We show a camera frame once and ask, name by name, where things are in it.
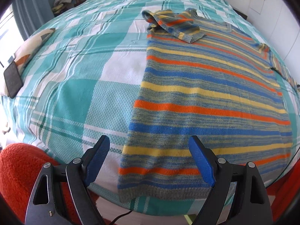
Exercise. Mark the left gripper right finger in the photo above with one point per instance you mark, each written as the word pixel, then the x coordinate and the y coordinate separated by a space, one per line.
pixel 250 203

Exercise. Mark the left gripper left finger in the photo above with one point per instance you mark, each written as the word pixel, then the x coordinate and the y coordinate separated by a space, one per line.
pixel 46 204

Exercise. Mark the striped knit sweater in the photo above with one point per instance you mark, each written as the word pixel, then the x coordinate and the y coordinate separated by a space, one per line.
pixel 211 80

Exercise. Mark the patterned beige pillow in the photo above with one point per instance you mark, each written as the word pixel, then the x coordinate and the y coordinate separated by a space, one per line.
pixel 26 52

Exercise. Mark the teal curtain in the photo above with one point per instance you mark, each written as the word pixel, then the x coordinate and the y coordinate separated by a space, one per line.
pixel 30 15

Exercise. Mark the white wardrobe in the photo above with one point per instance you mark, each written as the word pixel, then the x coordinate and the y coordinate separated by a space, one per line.
pixel 278 26

